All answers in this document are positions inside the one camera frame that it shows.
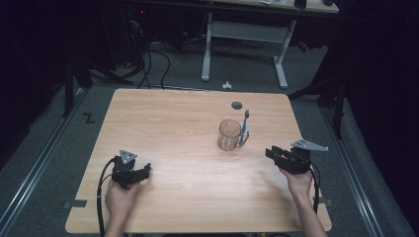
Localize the person's left hand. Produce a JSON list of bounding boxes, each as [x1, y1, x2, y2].
[[105, 179, 141, 221]]

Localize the blue toothbrush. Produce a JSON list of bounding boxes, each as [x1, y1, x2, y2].
[[237, 109, 251, 148]]

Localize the clear glass mug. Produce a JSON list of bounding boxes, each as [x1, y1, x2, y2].
[[216, 118, 251, 152]]

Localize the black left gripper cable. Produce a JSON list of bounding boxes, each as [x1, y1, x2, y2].
[[96, 156, 119, 237]]

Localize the metal floor rail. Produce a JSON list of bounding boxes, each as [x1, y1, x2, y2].
[[320, 106, 385, 237], [0, 88, 91, 231]]

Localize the black metal stand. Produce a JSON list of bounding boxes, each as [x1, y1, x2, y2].
[[61, 53, 133, 119], [288, 74, 348, 140]]

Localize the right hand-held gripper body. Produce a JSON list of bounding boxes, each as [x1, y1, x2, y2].
[[278, 138, 330, 175]]

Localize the person's right hand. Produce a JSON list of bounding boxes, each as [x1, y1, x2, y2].
[[279, 167, 314, 199]]

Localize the grey tape strip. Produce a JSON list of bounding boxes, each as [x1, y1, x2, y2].
[[312, 196, 334, 208], [62, 198, 89, 209]]

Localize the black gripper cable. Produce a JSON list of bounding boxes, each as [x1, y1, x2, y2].
[[309, 161, 321, 215], [96, 156, 119, 237]]

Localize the white-legged wooden desk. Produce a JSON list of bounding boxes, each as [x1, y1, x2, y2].
[[200, 0, 341, 90]]

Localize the bundle of black floor cables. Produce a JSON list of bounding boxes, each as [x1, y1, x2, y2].
[[125, 18, 173, 90]]

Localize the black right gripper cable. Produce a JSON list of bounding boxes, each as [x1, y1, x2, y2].
[[309, 161, 321, 215]]

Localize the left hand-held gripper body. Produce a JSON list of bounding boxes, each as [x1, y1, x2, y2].
[[111, 149, 138, 191]]

